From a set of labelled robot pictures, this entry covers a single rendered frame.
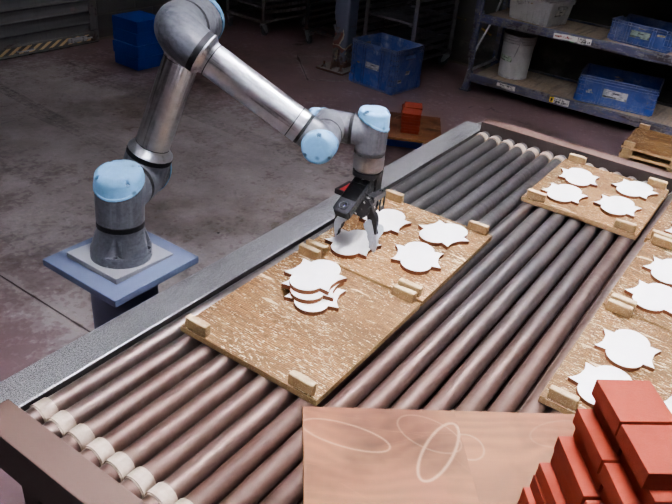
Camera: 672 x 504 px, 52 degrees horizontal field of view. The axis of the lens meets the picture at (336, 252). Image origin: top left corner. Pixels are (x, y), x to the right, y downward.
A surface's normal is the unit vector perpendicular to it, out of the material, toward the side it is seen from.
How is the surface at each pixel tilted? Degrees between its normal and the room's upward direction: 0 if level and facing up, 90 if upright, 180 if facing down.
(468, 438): 0
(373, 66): 90
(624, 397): 0
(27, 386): 0
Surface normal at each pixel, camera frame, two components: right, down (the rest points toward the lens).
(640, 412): 0.09, -0.85
